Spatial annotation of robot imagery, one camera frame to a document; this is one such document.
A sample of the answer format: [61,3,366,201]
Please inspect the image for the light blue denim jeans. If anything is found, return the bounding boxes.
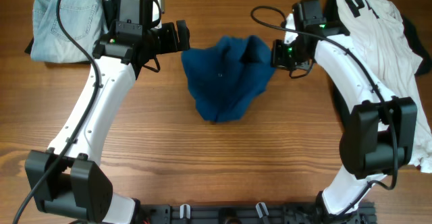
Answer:
[30,0,109,64]

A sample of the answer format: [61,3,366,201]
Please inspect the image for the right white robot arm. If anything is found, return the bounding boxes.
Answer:
[271,0,417,219]

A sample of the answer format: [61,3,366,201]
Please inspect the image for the black garment under white shirt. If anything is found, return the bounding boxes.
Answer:
[343,10,431,79]

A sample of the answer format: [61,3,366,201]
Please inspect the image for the white printed t-shirt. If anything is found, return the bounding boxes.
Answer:
[336,0,431,173]

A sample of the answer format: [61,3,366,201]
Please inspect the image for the blue polo shirt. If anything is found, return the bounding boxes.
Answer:
[181,35,275,123]

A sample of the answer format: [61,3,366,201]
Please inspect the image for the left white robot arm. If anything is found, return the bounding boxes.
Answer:
[25,0,190,223]

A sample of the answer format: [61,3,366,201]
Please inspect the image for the black garment under jeans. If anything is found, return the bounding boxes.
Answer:
[24,0,117,55]

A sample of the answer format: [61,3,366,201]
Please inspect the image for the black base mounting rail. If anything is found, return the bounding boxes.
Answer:
[136,202,377,224]

